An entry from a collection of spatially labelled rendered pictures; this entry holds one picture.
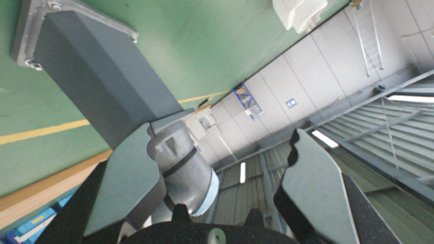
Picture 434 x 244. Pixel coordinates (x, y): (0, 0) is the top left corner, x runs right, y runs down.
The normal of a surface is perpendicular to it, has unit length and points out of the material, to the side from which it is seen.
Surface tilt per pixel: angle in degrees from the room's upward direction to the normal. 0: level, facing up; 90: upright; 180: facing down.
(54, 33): 90
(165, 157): 72
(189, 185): 94
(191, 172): 90
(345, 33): 90
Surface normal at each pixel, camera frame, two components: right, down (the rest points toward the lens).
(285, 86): -0.24, 0.28
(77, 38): 0.38, -0.17
